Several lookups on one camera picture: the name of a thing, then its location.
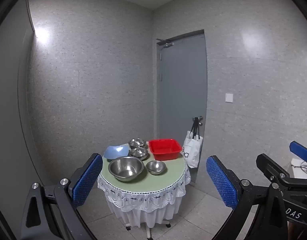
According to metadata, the small steel bowl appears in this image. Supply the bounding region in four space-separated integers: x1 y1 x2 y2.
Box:
146 160 166 175

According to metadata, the large steel bowl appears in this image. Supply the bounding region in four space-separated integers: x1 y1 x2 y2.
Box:
108 157 145 182

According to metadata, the light blue plastic plate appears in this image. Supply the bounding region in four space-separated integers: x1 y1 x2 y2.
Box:
104 144 130 160

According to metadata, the white tote bag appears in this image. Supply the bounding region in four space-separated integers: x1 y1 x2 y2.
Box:
182 124 203 168

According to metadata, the round table with green cloth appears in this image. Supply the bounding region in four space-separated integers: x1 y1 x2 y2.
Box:
98 153 191 239

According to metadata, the red plastic basin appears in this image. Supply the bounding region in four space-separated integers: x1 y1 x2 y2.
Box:
149 139 182 161

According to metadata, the grey door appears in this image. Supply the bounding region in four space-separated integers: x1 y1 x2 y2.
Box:
156 29 208 181

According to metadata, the door closer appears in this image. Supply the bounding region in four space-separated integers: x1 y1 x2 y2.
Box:
156 38 174 48

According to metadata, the white box with cables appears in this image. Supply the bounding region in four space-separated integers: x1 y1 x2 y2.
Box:
288 158 307 179

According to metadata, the metal door handle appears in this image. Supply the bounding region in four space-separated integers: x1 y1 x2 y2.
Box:
192 116 203 126

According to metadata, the white wall switch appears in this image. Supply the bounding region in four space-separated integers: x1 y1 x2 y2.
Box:
225 93 233 103

